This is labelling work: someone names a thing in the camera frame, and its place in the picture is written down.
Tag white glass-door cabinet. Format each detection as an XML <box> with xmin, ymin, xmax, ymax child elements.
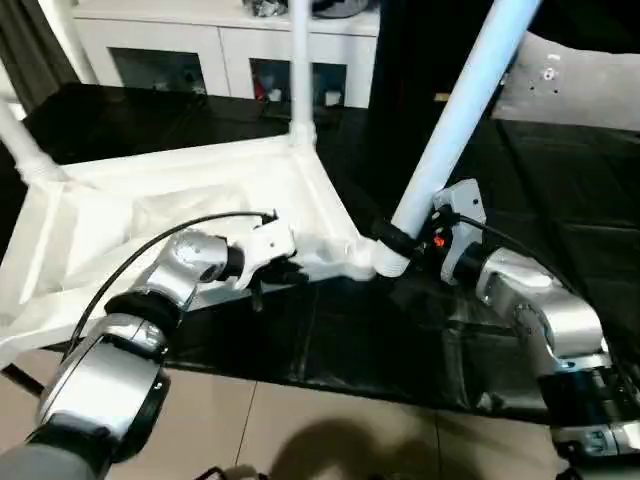
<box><xmin>70</xmin><ymin>0</ymin><xmax>381</xmax><ymax>107</ymax></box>

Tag light grey pillow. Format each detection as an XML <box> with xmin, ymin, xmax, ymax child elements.
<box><xmin>492</xmin><ymin>28</ymin><xmax>640</xmax><ymax>133</ymax></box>

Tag black work mat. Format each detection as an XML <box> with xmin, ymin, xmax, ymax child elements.
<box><xmin>0</xmin><ymin>82</ymin><xmax>640</xmax><ymax>421</ymax></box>

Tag white plastic table top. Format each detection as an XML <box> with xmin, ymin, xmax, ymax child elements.
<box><xmin>0</xmin><ymin>135</ymin><xmax>403</xmax><ymax>369</ymax></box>

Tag grey round helmet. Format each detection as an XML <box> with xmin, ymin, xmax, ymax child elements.
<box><xmin>314</xmin><ymin>0</ymin><xmax>379</xmax><ymax>19</ymax></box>

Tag white plastic table leg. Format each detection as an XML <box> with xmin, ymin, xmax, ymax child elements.
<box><xmin>0</xmin><ymin>98</ymin><xmax>63</xmax><ymax>185</ymax></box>
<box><xmin>373</xmin><ymin>0</ymin><xmax>543</xmax><ymax>280</ymax></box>
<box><xmin>287</xmin><ymin>0</ymin><xmax>319</xmax><ymax>147</ymax></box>

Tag small clutter pile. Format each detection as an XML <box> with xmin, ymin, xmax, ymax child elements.
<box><xmin>246</xmin><ymin>0</ymin><xmax>291</xmax><ymax>19</ymax></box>

